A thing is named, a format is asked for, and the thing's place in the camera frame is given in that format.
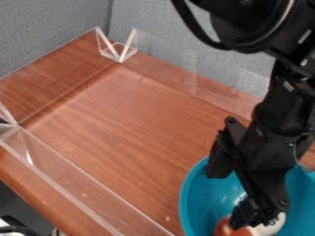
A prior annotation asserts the blue plastic bowl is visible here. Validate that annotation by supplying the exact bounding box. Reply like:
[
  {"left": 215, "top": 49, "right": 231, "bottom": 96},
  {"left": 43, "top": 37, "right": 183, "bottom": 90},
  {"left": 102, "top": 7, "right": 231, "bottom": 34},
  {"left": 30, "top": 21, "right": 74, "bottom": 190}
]
[{"left": 179, "top": 158, "right": 315, "bottom": 236}]

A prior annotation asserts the red and white toy mushroom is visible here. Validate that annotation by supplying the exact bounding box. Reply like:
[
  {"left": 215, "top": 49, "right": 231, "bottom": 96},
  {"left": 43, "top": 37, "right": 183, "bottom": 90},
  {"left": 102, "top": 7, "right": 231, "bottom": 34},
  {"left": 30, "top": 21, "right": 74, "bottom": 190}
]
[{"left": 214, "top": 213, "right": 286, "bottom": 236}]

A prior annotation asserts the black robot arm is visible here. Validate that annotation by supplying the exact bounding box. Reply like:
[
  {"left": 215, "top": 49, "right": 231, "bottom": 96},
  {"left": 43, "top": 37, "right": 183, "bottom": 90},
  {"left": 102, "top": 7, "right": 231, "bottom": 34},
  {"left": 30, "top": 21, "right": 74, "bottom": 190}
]
[{"left": 170, "top": 0, "right": 315, "bottom": 230}]

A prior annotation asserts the clear acrylic barrier wall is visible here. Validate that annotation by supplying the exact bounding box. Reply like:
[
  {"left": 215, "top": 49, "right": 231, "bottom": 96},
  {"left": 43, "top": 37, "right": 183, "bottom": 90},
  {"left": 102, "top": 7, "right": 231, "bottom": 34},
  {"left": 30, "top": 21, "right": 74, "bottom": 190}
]
[{"left": 0, "top": 32, "right": 258, "bottom": 236}]

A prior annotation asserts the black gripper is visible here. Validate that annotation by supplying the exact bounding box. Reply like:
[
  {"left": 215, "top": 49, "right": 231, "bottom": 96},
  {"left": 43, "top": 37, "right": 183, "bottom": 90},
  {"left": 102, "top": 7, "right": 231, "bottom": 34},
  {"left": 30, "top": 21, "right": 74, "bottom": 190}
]
[{"left": 206, "top": 116, "right": 313, "bottom": 230}]

